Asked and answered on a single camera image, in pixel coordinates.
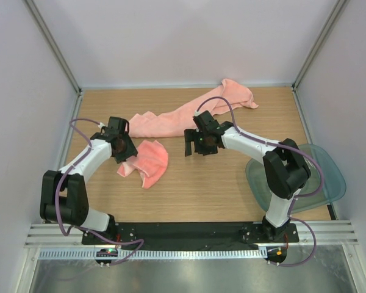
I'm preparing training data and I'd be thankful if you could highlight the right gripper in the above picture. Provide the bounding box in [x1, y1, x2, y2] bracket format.
[184, 128, 218, 157]

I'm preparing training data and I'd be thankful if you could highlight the pink bunny towel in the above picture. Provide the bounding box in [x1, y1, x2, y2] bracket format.
[117, 140, 169, 189]

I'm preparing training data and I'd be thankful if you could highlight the plain pink towel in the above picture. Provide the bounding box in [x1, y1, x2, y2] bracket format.
[129, 79, 259, 138]

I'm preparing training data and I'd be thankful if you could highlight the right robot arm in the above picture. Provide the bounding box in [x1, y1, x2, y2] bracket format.
[184, 111, 311, 242]

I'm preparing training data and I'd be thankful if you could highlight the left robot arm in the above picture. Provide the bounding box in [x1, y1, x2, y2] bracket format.
[40, 117, 138, 244]

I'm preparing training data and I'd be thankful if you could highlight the clear blue plastic tray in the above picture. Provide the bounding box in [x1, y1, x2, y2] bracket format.
[245, 143, 347, 214]

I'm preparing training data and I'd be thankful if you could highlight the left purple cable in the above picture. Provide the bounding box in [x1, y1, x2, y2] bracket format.
[57, 118, 145, 266]

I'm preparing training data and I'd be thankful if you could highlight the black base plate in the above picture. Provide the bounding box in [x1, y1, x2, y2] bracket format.
[99, 222, 300, 244]

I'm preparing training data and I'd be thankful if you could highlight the white slotted cable duct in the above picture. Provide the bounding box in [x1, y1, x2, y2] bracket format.
[38, 247, 267, 261]

